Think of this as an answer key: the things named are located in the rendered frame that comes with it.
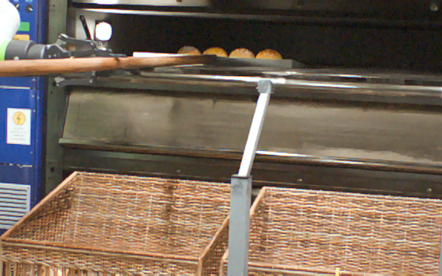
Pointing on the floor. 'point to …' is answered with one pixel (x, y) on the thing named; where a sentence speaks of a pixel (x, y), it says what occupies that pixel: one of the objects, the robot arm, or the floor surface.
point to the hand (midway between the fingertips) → (111, 63)
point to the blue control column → (7, 172)
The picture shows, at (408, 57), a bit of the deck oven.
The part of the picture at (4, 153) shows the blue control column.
